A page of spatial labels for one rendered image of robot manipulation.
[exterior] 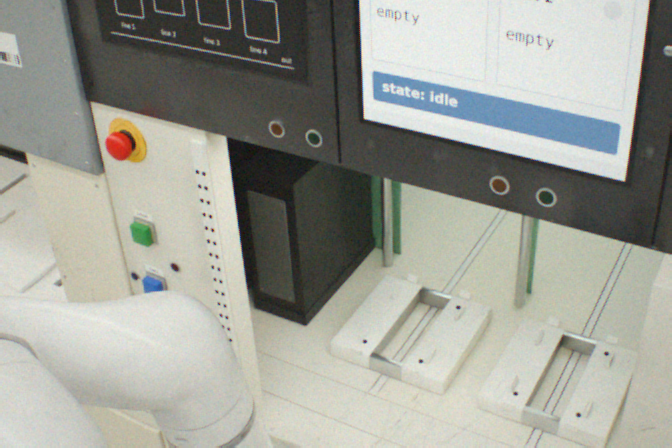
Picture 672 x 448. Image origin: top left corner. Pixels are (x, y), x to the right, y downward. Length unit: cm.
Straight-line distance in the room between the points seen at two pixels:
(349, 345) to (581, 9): 85
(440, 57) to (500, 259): 91
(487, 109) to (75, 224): 74
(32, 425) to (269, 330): 100
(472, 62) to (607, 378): 74
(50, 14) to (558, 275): 103
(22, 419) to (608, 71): 56
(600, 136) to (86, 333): 48
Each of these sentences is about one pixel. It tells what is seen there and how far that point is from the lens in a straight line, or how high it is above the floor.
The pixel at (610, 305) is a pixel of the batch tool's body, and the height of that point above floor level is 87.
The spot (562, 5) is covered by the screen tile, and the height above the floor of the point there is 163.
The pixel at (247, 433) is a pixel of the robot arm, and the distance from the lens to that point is 81.
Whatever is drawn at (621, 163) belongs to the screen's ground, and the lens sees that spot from 84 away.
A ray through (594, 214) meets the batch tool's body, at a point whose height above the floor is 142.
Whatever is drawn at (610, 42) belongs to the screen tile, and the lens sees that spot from 79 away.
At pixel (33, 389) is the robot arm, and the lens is 63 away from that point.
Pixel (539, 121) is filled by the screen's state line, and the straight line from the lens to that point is 84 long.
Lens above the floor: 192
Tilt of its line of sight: 34 degrees down
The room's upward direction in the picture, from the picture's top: 3 degrees counter-clockwise
